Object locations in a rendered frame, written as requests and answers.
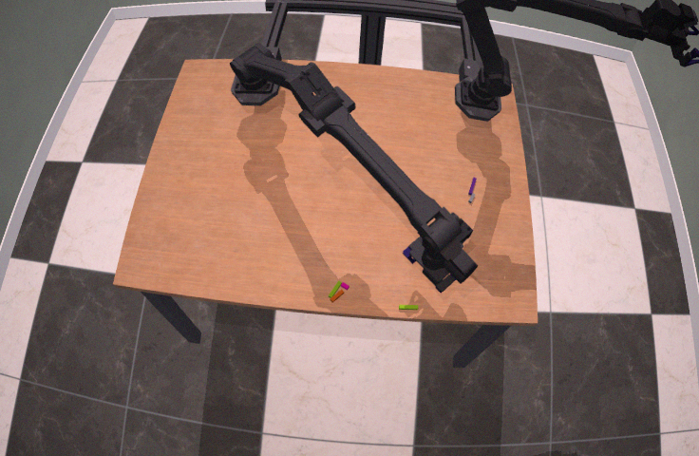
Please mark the orange rod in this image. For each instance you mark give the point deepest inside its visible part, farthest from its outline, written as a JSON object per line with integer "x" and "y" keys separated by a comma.
{"x": 337, "y": 296}

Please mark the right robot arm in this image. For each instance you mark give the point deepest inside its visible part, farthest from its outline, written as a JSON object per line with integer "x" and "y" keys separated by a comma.
{"x": 419, "y": 208}

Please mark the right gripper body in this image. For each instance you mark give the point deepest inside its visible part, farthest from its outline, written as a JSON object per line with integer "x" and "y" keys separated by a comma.
{"x": 432, "y": 269}

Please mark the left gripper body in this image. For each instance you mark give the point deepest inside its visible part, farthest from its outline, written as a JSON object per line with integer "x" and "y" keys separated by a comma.
{"x": 677, "y": 52}

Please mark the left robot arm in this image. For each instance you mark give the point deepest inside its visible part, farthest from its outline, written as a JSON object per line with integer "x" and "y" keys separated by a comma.
{"x": 622, "y": 19}

